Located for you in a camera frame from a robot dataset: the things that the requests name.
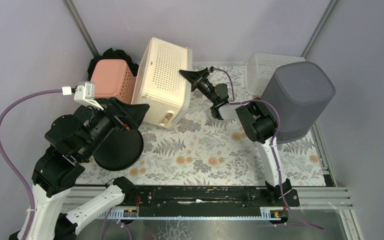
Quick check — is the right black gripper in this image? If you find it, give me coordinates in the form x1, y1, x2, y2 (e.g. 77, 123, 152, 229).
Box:
177, 69, 217, 105

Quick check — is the cream perforated plastic basket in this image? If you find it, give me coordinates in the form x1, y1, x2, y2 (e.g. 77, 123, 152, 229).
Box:
131, 37, 193, 129

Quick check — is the black plastic bucket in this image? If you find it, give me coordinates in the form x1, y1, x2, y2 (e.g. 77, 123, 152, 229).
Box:
92, 97, 145, 172

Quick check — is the pink perforated plastic basket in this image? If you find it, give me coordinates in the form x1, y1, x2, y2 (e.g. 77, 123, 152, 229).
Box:
91, 59, 136, 104

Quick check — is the white perforated shallow tray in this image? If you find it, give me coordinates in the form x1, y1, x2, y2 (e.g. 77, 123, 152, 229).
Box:
244, 52, 305, 96

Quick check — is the grey slatted waste bin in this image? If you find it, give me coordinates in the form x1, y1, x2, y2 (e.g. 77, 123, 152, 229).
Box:
261, 61, 336, 144

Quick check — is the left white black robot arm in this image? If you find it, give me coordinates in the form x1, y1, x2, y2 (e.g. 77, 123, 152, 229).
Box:
9, 97, 149, 240

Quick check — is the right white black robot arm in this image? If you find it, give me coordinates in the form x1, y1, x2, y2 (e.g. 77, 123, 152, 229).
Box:
179, 66, 300, 209

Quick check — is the crumpled black cloth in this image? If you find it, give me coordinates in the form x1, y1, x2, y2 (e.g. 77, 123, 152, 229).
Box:
87, 48, 139, 81

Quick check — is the floral patterned table mat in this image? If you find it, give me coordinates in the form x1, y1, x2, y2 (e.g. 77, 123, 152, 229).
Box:
76, 66, 326, 187

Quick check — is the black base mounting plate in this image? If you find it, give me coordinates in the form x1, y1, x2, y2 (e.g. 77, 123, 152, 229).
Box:
119, 185, 286, 218

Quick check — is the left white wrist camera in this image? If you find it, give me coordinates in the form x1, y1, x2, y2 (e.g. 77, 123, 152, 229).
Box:
73, 81, 104, 111

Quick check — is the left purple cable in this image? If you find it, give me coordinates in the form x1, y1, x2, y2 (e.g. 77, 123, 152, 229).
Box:
0, 86, 77, 240

